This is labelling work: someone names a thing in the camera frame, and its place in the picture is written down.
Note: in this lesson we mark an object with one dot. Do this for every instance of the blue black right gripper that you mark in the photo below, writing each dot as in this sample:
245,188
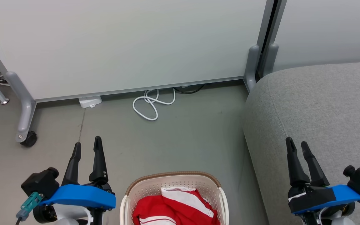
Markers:
319,197

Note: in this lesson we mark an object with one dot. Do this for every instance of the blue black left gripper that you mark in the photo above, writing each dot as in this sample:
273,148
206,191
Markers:
80,195

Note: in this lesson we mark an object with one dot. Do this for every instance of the red white striped garment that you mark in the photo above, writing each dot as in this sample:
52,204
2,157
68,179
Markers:
167,209

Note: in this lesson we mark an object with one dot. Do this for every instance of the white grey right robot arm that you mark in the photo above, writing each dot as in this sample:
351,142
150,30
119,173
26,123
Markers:
339,220

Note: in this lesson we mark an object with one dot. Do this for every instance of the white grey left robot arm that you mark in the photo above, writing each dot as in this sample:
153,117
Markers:
69,216

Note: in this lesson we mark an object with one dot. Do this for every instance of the grey fabric sofa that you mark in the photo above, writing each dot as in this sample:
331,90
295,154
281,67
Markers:
323,112

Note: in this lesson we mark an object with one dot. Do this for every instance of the black caster wheel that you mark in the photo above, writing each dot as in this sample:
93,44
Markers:
30,139

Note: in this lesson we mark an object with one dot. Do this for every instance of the white power adapter box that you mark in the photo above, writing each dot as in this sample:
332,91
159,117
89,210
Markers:
90,101

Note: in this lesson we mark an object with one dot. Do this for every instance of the white laundry basket brown rim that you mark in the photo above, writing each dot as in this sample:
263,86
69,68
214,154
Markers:
148,187

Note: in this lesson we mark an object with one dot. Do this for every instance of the grey partition leg with caster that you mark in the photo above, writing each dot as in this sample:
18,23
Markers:
25,106

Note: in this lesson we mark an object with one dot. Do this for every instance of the short grey partition foot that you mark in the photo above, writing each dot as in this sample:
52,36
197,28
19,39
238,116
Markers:
270,59
251,65

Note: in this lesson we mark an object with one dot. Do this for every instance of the wide white partition panel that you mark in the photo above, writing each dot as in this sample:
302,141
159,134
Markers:
120,40

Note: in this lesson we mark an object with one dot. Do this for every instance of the narrow white partition panel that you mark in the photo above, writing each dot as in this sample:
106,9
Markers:
330,31

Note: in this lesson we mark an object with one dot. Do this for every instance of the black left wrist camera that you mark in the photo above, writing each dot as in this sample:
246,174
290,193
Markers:
41,182

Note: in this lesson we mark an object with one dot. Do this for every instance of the teal left camera connector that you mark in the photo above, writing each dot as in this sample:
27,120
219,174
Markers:
30,201

